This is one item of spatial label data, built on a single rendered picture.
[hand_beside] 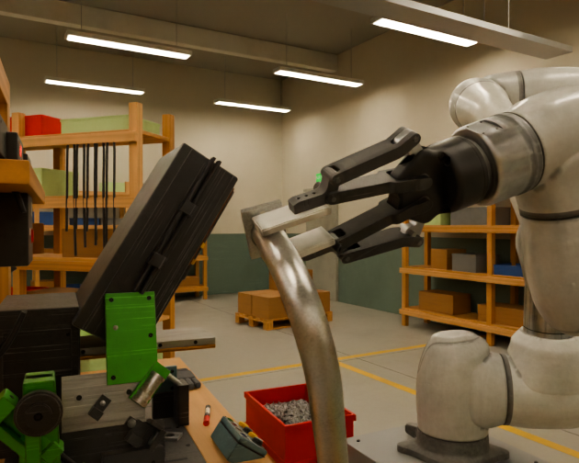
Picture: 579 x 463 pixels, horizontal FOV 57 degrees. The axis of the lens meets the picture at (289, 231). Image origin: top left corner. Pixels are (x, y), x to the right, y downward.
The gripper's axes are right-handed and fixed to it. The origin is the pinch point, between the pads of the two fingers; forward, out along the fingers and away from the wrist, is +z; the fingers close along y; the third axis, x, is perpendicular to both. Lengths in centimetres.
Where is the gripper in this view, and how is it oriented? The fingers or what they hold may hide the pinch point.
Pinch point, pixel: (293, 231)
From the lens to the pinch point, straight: 51.5
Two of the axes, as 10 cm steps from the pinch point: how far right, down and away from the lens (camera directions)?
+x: 3.8, 4.4, -8.1
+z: -9.1, 3.3, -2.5
